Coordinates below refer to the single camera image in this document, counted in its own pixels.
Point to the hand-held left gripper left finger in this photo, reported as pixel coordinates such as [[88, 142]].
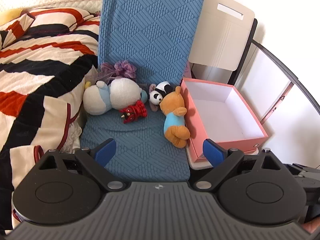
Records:
[[106, 152]]

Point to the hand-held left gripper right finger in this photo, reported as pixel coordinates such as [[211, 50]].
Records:
[[212, 152]]

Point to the white and blue plush toy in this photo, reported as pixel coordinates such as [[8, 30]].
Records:
[[120, 92]]

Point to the cream lace bed sheet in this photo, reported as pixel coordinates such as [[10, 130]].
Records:
[[73, 135]]

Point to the pink cardboard box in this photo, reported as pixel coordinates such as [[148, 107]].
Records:
[[217, 105]]

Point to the red lion toy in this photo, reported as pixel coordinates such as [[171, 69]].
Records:
[[133, 111]]

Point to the brown bear plush toy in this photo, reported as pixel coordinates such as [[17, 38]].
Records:
[[173, 120]]

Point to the panda plush toy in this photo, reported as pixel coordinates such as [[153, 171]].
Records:
[[158, 93]]

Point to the pink packet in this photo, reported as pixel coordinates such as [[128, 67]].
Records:
[[187, 71]]

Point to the purple ribbon flower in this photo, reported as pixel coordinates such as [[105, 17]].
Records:
[[126, 68]]

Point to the black framed white panel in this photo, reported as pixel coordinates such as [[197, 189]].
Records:
[[270, 77]]

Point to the red black cream striped blanket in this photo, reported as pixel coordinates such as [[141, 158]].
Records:
[[37, 67]]

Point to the beige folding chair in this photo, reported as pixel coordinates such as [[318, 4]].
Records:
[[220, 35]]

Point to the blue textured chair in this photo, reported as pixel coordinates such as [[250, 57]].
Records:
[[150, 30]]

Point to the yellow pillow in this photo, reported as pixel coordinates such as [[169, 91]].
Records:
[[10, 15]]

